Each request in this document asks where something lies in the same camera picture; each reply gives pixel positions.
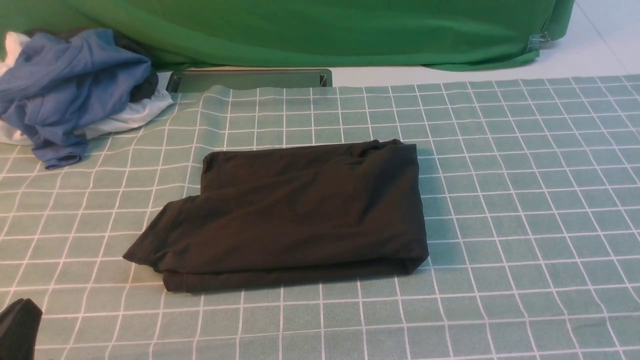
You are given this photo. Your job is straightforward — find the dark gray long-sleeve top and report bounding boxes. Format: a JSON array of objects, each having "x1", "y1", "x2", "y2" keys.
[{"x1": 123, "y1": 139, "x2": 429, "y2": 293}]

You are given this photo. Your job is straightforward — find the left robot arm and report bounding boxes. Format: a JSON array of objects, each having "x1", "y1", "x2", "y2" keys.
[{"x1": 0, "y1": 298, "x2": 43, "y2": 360}]

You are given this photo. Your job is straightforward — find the gray metal tray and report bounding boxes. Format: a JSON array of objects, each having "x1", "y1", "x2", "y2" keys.
[{"x1": 166, "y1": 68, "x2": 333, "y2": 93}]

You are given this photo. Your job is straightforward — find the green backdrop cloth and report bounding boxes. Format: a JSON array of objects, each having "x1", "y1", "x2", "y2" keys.
[{"x1": 1, "y1": 0, "x2": 574, "y2": 72}]

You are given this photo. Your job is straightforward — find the white crumpled garment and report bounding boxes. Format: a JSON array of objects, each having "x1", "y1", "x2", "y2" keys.
[{"x1": 0, "y1": 32, "x2": 174, "y2": 146}]

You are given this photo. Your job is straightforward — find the green checkered tablecloth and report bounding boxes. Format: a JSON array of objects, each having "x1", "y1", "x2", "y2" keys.
[{"x1": 0, "y1": 74, "x2": 640, "y2": 360}]

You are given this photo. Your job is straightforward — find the metal binder clip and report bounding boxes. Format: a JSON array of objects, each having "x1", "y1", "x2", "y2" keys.
[{"x1": 526, "y1": 32, "x2": 551, "y2": 53}]

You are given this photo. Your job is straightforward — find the blue crumpled garment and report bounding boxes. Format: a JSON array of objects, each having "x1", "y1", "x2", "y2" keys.
[{"x1": 0, "y1": 28, "x2": 153, "y2": 170}]

